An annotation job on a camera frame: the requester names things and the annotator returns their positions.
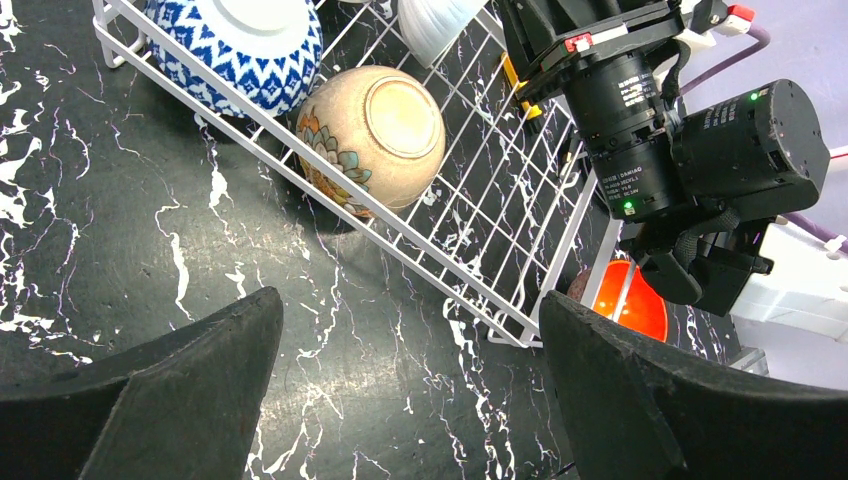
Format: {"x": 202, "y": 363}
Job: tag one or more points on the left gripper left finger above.
{"x": 182, "y": 406}

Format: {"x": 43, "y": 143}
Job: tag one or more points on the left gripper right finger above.
{"x": 637, "y": 408}

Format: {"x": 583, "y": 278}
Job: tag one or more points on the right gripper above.
{"x": 617, "y": 65}

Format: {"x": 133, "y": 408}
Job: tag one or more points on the glossy orange bowl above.
{"x": 643, "y": 309}

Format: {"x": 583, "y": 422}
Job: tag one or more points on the plain white bowl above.
{"x": 430, "y": 25}

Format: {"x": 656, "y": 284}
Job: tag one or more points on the white wire dish rack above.
{"x": 495, "y": 229}

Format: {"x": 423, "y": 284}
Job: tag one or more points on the floral beige bowl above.
{"x": 380, "y": 128}

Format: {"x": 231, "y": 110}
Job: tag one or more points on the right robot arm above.
{"x": 696, "y": 185}

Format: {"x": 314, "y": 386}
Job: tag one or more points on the yellow black tool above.
{"x": 520, "y": 86}

